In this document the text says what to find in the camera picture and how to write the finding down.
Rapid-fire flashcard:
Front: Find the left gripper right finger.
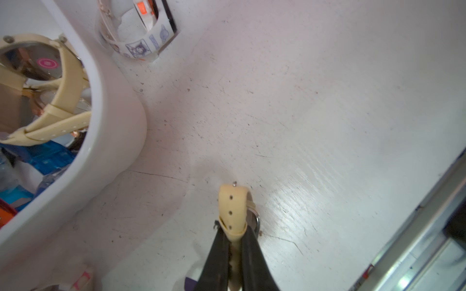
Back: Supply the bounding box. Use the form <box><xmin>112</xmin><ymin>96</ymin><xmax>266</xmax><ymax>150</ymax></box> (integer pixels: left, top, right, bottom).
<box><xmin>241</xmin><ymin>226</ymin><xmax>280</xmax><ymax>291</ymax></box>

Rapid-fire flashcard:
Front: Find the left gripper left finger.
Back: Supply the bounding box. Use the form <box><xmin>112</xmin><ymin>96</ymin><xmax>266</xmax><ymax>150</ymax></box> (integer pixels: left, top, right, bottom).
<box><xmin>194</xmin><ymin>221</ymin><xmax>230</xmax><ymax>291</ymax></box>

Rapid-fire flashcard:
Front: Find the beige strap watch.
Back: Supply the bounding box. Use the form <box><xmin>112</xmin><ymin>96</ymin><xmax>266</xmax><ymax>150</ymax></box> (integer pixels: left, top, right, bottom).
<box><xmin>217</xmin><ymin>181</ymin><xmax>262</xmax><ymax>291</ymax></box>

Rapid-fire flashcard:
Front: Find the white orange strap watch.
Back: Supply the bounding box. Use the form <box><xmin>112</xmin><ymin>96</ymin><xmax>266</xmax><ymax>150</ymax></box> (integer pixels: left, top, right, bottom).
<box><xmin>97</xmin><ymin>0</ymin><xmax>177</xmax><ymax>62</ymax></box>

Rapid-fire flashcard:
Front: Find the cream strap gold watch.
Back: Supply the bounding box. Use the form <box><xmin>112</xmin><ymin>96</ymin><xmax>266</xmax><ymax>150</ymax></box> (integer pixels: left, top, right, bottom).
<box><xmin>1</xmin><ymin>33</ymin><xmax>92</xmax><ymax>146</ymax></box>

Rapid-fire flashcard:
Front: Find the white pink strap watch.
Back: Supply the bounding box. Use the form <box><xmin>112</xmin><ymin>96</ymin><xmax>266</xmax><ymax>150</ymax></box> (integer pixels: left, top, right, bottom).
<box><xmin>32</xmin><ymin>264</ymin><xmax>94</xmax><ymax>291</ymax></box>

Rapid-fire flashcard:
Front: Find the red translucent watch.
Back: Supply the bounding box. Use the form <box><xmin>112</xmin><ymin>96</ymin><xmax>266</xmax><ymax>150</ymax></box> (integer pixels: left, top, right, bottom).
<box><xmin>0</xmin><ymin>199</ymin><xmax>18</xmax><ymax>228</ymax></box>

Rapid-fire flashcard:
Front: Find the white plastic storage box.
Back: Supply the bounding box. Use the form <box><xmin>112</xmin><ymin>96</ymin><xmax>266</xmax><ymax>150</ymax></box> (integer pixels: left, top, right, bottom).
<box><xmin>1</xmin><ymin>1</ymin><xmax>148</xmax><ymax>269</ymax></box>

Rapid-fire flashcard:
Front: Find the aluminium rail front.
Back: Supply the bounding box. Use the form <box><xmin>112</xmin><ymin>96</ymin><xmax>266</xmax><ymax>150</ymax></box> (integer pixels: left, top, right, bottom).
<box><xmin>350</xmin><ymin>152</ymin><xmax>466</xmax><ymax>291</ymax></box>

